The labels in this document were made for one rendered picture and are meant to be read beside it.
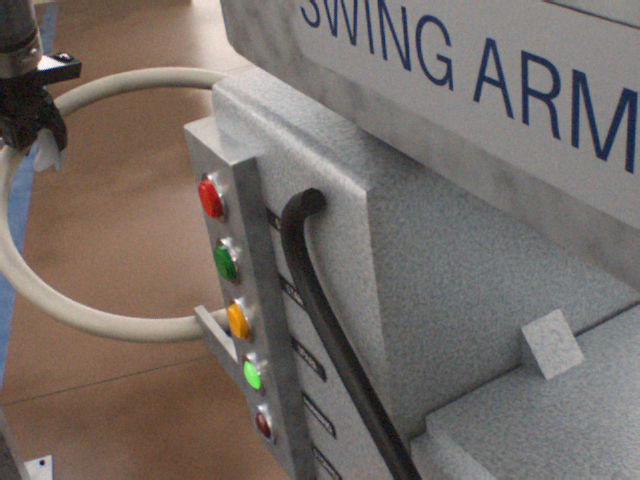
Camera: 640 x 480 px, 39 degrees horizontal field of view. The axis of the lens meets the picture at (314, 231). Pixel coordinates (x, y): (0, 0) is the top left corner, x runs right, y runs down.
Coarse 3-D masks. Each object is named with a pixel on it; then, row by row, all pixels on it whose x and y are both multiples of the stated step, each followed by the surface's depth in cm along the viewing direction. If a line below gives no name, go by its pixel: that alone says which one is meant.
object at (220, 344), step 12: (204, 312) 109; (204, 324) 108; (216, 324) 107; (204, 336) 111; (216, 336) 105; (228, 336) 112; (216, 348) 107; (228, 348) 103; (228, 360) 104; (228, 372) 106; (240, 384) 103
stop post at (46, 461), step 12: (0, 408) 237; (0, 420) 234; (0, 432) 232; (0, 444) 234; (12, 444) 240; (0, 456) 236; (12, 456) 237; (48, 456) 257; (0, 468) 238; (12, 468) 239; (24, 468) 247; (36, 468) 254; (48, 468) 253
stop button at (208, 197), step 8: (200, 184) 60; (208, 184) 59; (200, 192) 60; (208, 192) 59; (200, 200) 61; (208, 200) 59; (216, 200) 59; (208, 208) 60; (216, 208) 59; (216, 216) 60
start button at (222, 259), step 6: (216, 246) 63; (222, 246) 62; (216, 252) 62; (222, 252) 62; (216, 258) 63; (222, 258) 62; (228, 258) 62; (216, 264) 63; (222, 264) 62; (228, 264) 61; (222, 270) 63; (228, 270) 62; (222, 276) 63; (228, 276) 62; (234, 276) 62
